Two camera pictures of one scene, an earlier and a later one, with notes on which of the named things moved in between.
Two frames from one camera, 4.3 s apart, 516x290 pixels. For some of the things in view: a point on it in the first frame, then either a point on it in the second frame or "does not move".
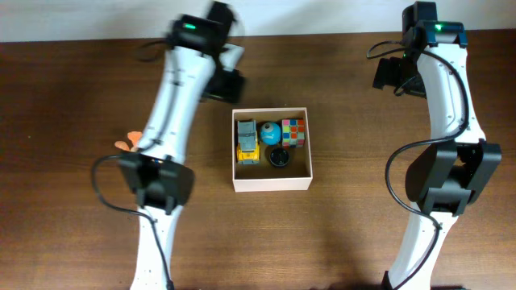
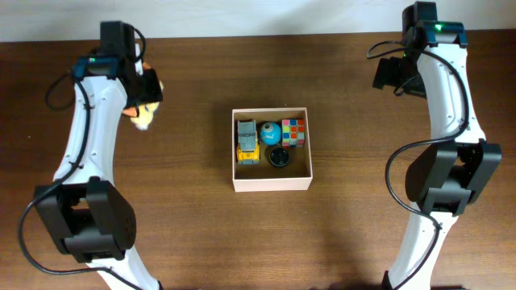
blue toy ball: (270, 133) does not move
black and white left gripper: (231, 91) to (155, 84)
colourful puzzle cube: (293, 133) does not move
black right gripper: (389, 74) does not move
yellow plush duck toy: (135, 138) to (140, 115)
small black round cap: (279, 157) does not move
